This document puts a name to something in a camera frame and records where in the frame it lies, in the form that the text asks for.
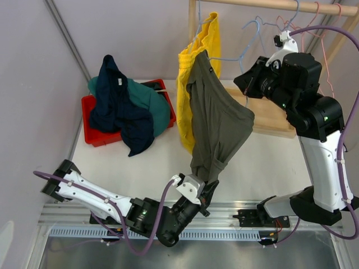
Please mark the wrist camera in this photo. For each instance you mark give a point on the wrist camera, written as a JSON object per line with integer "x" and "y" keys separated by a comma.
{"x": 286, "y": 45}
{"x": 189, "y": 186}

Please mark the blue hanger of yellow shorts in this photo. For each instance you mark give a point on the blue hanger of yellow shorts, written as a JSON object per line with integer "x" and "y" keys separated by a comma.
{"x": 200, "y": 19}

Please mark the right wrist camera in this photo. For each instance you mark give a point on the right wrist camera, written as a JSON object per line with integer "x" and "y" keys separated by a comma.
{"x": 286, "y": 45}

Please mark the aluminium rail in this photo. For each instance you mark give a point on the aluminium rail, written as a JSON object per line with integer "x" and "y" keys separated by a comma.
{"x": 221, "y": 215}

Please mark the teal green shorts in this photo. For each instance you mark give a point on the teal green shorts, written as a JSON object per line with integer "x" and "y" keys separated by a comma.
{"x": 147, "y": 98}

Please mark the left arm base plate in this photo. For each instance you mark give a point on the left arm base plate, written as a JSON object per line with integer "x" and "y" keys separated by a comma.
{"x": 108, "y": 221}

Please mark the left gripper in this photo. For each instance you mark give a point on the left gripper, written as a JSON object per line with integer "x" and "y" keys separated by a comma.
{"x": 206, "y": 198}

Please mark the red plastic bin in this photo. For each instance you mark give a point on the red plastic bin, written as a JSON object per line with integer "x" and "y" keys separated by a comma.
{"x": 97, "y": 138}

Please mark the slotted cable duct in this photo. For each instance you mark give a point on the slotted cable duct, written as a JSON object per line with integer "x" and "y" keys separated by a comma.
{"x": 187, "y": 234}

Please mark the dark grey shorts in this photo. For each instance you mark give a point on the dark grey shorts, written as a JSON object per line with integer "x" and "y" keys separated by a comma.
{"x": 151, "y": 85}

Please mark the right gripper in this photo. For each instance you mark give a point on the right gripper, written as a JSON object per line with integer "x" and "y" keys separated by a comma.
{"x": 249, "y": 80}

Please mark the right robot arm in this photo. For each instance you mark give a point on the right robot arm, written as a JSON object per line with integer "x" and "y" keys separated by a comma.
{"x": 318, "y": 121}

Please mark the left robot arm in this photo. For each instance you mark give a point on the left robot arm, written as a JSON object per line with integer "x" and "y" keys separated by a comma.
{"x": 142, "y": 216}

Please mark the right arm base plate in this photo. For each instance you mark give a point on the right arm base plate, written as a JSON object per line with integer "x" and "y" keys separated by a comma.
{"x": 251, "y": 218}

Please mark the wooden clothes rack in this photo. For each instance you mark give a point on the wooden clothes rack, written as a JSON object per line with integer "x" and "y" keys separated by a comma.
{"x": 268, "y": 119}

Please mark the yellow shorts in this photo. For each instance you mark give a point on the yellow shorts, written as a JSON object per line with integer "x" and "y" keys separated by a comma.
{"x": 188, "y": 74}

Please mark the navy blue shorts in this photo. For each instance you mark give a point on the navy blue shorts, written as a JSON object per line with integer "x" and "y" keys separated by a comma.
{"x": 115, "y": 112}

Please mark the blue hanger of olive shorts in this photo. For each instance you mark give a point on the blue hanger of olive shorts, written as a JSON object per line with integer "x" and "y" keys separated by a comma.
{"x": 242, "y": 55}

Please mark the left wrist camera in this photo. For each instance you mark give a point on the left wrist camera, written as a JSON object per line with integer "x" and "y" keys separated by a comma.
{"x": 189, "y": 186}

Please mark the olive green shorts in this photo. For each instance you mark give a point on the olive green shorts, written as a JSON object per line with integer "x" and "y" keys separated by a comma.
{"x": 216, "y": 117}

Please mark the blue hanger of navy shorts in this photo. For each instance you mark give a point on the blue hanger of navy shorts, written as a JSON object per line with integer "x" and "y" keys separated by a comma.
{"x": 280, "y": 24}

